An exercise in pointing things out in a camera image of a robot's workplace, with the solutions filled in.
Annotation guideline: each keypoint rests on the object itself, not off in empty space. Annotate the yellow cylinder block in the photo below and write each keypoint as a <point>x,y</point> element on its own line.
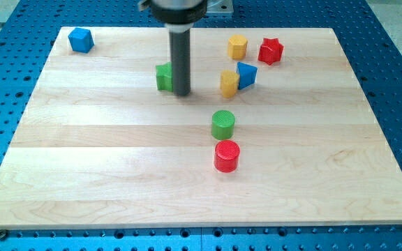
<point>229,83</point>

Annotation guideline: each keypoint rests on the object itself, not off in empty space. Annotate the red cylinder block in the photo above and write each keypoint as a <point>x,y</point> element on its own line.
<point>226,156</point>

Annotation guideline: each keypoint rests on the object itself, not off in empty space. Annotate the yellow hexagon block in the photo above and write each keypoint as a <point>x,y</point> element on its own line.
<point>237,46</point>

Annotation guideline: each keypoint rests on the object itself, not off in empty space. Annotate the green cylinder block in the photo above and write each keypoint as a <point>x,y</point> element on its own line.
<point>222,124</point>

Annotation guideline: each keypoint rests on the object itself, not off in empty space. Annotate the blue triangle block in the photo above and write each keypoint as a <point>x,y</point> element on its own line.
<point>247,74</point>

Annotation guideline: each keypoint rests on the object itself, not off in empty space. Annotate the grey metal mounting plate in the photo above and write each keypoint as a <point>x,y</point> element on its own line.
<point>222,7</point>

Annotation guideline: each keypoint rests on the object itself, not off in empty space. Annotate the red star block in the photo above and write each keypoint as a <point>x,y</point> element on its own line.
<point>270,51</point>

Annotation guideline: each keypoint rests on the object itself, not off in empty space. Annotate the green star block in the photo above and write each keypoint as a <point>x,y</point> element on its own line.
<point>164,77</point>

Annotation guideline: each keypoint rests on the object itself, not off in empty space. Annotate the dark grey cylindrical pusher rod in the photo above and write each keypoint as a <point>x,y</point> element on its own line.
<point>180,56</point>

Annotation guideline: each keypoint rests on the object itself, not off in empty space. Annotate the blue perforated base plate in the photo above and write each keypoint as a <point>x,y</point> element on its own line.
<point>28,33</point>

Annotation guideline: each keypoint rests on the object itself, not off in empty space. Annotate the light wooden board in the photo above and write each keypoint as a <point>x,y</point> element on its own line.
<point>99,146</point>

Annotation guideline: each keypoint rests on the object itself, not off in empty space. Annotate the blue cube block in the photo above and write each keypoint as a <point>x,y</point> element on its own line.
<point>81,40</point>

